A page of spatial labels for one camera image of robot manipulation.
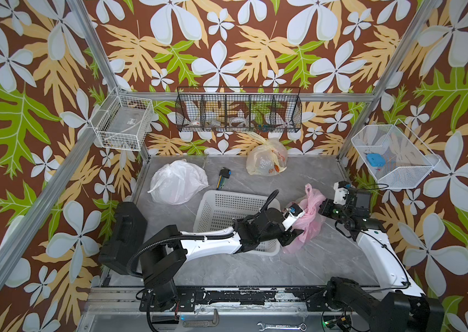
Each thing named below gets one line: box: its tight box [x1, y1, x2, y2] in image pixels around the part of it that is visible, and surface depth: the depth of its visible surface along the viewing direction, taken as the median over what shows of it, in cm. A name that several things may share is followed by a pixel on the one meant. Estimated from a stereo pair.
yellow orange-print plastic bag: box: [245, 132, 288, 177], surface depth 109 cm
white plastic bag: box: [147, 159, 210, 206], surface depth 98 cm
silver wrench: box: [256, 322, 308, 332], surface depth 70 cm
